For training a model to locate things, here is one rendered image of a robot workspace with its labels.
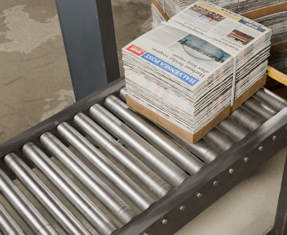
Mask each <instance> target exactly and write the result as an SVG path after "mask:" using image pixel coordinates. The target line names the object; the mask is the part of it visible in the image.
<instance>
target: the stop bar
mask: <svg viewBox="0 0 287 235"><path fill-rule="evenodd" d="M266 68H267V69H266V75H268V76H270V77H271V78H273V79H275V80H277V81H278V82H280V83H282V84H284V85H286V86H287V75H285V74H283V73H281V72H280V71H278V70H276V69H274V68H272V67H270V66H269V65H267V66H266Z"/></svg>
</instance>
